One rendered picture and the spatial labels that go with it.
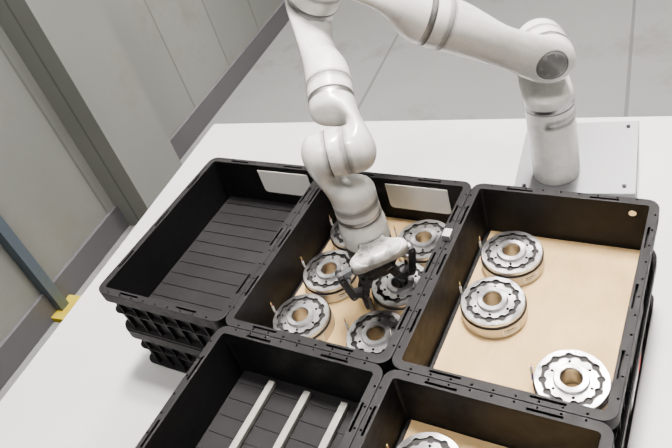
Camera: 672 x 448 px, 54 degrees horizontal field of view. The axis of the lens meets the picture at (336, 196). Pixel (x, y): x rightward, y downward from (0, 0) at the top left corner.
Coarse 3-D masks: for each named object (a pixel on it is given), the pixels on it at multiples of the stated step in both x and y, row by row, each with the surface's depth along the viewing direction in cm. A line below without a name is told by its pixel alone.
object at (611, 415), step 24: (504, 192) 114; (528, 192) 112; (552, 192) 111; (576, 192) 109; (648, 216) 101; (456, 240) 108; (648, 240) 98; (648, 264) 95; (432, 288) 102; (408, 336) 96; (624, 336) 87; (624, 360) 84; (480, 384) 87; (624, 384) 82; (552, 408) 82; (576, 408) 81
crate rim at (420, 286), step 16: (368, 176) 127; (384, 176) 126; (400, 176) 125; (320, 192) 128; (464, 192) 116; (304, 208) 125; (448, 224) 111; (288, 240) 120; (272, 256) 117; (432, 256) 107; (256, 272) 115; (416, 288) 103; (240, 304) 110; (416, 304) 100; (240, 320) 107; (400, 320) 99; (272, 336) 103; (288, 336) 102; (304, 336) 101; (400, 336) 97; (336, 352) 97; (352, 352) 97; (368, 352) 96; (384, 352) 95; (384, 368) 95
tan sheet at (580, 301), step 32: (480, 256) 118; (544, 256) 114; (576, 256) 112; (608, 256) 110; (544, 288) 109; (576, 288) 107; (608, 288) 105; (544, 320) 104; (576, 320) 103; (608, 320) 101; (448, 352) 104; (480, 352) 103; (512, 352) 101; (544, 352) 100; (608, 352) 97; (512, 384) 97; (576, 384) 95
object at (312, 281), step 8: (320, 256) 124; (328, 256) 123; (336, 256) 123; (344, 256) 123; (312, 264) 123; (344, 264) 121; (304, 272) 122; (312, 272) 121; (304, 280) 120; (312, 280) 120; (320, 280) 119; (328, 280) 119; (336, 280) 118; (312, 288) 118; (320, 288) 118; (328, 288) 117; (336, 288) 117
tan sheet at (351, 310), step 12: (396, 228) 129; (300, 288) 123; (348, 300) 118; (360, 300) 117; (372, 300) 117; (336, 312) 117; (348, 312) 116; (360, 312) 115; (336, 324) 115; (348, 324) 114; (336, 336) 113
